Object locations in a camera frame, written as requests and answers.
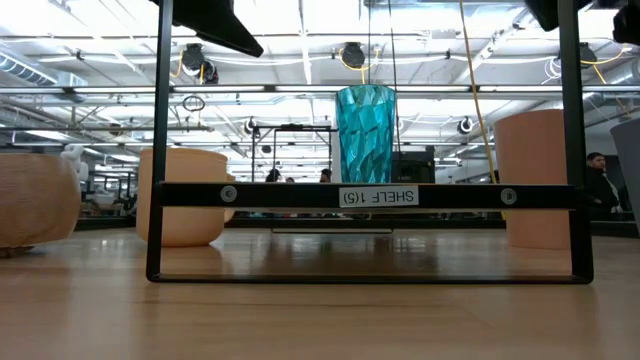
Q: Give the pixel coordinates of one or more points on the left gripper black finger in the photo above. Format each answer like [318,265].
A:
[220,25]

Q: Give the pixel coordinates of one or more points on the black aluminium table frame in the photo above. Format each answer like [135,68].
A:
[450,223]

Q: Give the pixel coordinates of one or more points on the person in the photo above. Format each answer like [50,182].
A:
[273,176]
[600,190]
[325,175]

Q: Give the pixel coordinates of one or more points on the teal faceted plastic tumbler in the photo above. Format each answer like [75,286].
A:
[365,135]

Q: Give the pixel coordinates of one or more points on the black box machine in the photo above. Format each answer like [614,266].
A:
[412,167]

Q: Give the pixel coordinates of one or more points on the black frame stand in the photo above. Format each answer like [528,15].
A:
[292,128]

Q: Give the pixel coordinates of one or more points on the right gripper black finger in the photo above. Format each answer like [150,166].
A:
[545,14]

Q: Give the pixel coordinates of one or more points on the white robot figure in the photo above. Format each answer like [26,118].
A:
[74,155]

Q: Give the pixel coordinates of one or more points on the peach plastic cup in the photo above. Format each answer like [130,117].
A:
[530,150]

